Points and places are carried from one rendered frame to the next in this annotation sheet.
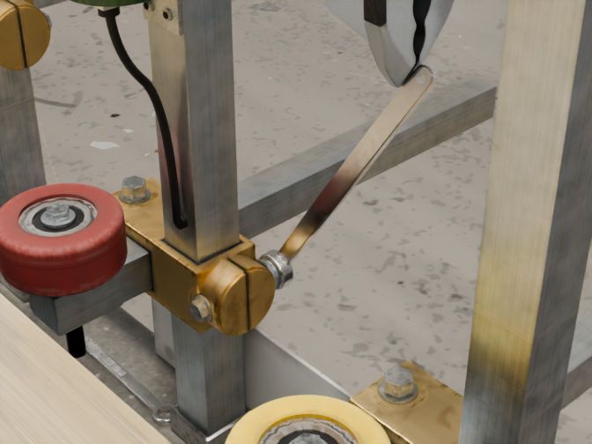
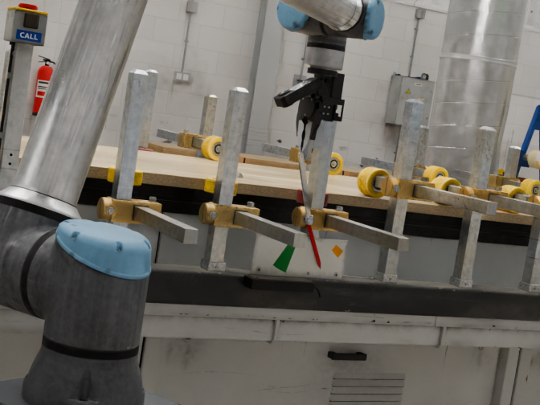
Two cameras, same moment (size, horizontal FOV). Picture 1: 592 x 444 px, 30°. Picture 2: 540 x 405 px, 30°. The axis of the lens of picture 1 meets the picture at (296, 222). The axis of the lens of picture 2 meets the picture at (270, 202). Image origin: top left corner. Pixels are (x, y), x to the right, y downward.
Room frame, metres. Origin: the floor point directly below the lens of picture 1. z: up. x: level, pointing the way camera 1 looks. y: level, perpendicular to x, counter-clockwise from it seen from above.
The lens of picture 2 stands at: (1.08, -2.37, 1.09)
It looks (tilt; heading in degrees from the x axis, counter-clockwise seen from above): 5 degrees down; 104
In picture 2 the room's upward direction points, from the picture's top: 9 degrees clockwise
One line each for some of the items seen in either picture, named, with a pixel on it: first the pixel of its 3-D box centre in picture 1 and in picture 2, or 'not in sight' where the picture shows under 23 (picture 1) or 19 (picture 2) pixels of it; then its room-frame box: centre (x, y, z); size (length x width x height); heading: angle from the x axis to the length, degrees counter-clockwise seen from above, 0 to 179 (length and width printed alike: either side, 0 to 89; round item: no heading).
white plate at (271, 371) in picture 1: (263, 385); (300, 256); (0.59, 0.02, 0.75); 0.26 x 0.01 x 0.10; 42
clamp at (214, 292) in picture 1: (180, 259); (319, 218); (0.61, 0.08, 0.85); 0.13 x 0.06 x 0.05; 42
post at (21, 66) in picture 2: not in sight; (8, 150); (0.03, -0.45, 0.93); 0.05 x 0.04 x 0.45; 42
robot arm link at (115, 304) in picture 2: not in sight; (95, 281); (0.46, -0.92, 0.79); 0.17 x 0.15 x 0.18; 161
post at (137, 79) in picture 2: not in sight; (124, 177); (0.22, -0.28, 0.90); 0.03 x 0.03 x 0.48; 42
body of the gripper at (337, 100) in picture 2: not in sight; (321, 96); (0.59, -0.05, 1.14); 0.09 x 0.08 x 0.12; 42
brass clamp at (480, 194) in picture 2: not in sight; (481, 198); (0.98, 0.41, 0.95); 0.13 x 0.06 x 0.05; 42
